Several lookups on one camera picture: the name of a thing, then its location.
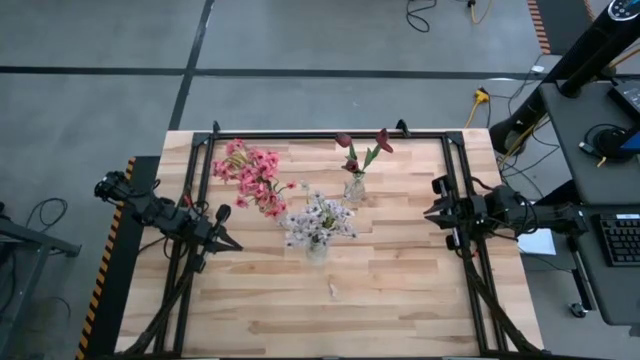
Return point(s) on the dark grey desk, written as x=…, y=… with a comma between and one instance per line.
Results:
x=565, y=125

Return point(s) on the black metal side table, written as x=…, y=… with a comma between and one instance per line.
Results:
x=40, y=240

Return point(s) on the flared glass carafe vase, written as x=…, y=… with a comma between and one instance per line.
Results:
x=355, y=191

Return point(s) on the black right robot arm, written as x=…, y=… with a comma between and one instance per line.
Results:
x=505, y=205

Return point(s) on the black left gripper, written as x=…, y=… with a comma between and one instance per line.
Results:
x=205, y=235

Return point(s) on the black aluminium table frame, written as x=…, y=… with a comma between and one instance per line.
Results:
x=425, y=135

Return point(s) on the black caster wheel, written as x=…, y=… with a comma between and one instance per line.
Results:
x=578, y=310

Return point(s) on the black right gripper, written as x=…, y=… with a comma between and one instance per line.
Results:
x=470, y=212

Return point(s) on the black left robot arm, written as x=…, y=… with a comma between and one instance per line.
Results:
x=160, y=212

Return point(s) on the black laptop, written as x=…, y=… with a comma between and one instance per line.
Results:
x=627, y=97

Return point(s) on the ribbed glass bottle vase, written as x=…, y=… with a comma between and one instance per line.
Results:
x=317, y=252

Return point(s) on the black keyboard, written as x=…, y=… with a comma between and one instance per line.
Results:
x=620, y=240

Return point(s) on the white paper sheet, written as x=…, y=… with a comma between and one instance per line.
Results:
x=540, y=242

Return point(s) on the orange black hazard tape strip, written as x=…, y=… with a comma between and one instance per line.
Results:
x=100, y=280
x=539, y=25

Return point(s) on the black tower fan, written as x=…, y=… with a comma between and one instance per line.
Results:
x=600, y=45

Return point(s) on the black base platform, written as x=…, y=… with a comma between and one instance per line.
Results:
x=112, y=300

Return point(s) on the fallen white spotted petal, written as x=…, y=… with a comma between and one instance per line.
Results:
x=333, y=291

